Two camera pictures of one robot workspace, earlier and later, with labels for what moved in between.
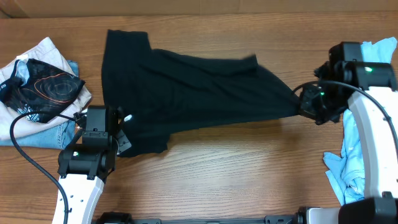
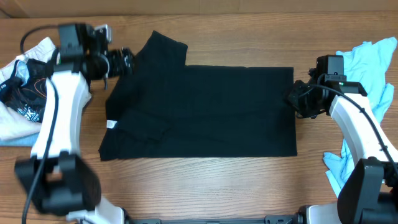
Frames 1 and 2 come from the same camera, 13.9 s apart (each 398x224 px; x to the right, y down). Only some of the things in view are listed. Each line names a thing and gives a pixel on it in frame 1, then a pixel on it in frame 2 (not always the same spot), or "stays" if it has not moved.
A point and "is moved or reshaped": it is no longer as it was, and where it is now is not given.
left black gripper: (124, 143) -> (119, 70)
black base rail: (298, 217) stays
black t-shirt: (156, 90) is moved or reshaped
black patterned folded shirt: (35, 86) stays
